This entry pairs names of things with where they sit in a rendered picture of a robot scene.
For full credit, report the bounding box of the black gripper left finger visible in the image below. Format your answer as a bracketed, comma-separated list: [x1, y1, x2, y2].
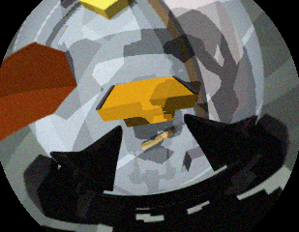
[49, 125, 123, 192]

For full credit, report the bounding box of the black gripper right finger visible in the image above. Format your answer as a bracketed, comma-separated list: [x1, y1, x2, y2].
[184, 115, 257, 171]

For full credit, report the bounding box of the awl with tan wooden handle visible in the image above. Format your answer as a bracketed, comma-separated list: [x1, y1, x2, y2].
[141, 123, 185, 150]

